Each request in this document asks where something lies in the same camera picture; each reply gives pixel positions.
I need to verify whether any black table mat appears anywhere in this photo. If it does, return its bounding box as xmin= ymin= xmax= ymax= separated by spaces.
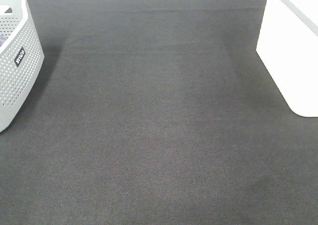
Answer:
xmin=0 ymin=0 xmax=318 ymax=225

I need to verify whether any white plastic storage bin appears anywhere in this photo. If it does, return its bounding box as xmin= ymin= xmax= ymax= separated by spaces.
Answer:
xmin=256 ymin=0 xmax=318 ymax=117

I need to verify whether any grey perforated laundry basket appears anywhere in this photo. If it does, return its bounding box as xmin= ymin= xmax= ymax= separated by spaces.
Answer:
xmin=0 ymin=0 xmax=44 ymax=131

